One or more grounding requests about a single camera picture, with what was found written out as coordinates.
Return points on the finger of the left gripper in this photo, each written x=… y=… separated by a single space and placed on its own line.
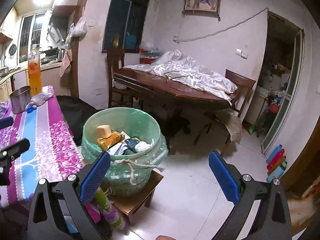
x=14 y=151
x=6 y=122

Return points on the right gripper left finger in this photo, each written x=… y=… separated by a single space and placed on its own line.
x=58 y=209

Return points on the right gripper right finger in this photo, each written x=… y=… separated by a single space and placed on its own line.
x=272 y=220

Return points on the gold foil snack package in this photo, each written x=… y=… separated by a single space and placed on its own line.
x=107 y=143

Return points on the tan sponge block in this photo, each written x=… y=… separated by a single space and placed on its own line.
x=104 y=131

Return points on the blue cigarette box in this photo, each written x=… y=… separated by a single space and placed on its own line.
x=131 y=144

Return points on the white tissue ball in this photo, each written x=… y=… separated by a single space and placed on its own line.
x=143 y=146

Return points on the green lined trash bucket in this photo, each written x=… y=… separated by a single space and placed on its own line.
x=130 y=172

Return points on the blue bottle cap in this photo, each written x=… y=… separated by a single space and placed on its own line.
x=29 y=110

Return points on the steel mug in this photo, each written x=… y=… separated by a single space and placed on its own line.
x=20 y=98

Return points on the colourful floral tablecloth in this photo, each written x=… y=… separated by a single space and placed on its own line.
x=53 y=155

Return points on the grey white cloth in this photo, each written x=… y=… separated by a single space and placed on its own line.
x=38 y=100

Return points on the orange juice bottle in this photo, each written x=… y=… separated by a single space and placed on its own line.
x=34 y=69

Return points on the small wooden stool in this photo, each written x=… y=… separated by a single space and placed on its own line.
x=128 y=206

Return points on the black clothing pile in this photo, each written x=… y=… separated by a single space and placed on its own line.
x=76 y=113

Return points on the electric kettle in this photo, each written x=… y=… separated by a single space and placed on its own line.
x=61 y=54

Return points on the pink hanging towel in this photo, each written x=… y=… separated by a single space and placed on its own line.
x=66 y=62

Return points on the left wooden chair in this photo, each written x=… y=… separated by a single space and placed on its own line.
x=121 y=88

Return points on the wooden chair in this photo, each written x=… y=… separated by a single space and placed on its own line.
x=230 y=118
x=121 y=88

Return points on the right wooden chair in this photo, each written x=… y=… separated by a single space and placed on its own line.
x=230 y=118

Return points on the dark wooden dining table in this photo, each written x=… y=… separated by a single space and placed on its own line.
x=172 y=94

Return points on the eyeglasses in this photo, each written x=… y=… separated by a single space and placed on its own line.
x=174 y=75

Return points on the white satin cloth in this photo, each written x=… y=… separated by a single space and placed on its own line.
x=200 y=77

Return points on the framed wall picture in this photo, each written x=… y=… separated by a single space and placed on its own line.
x=208 y=8

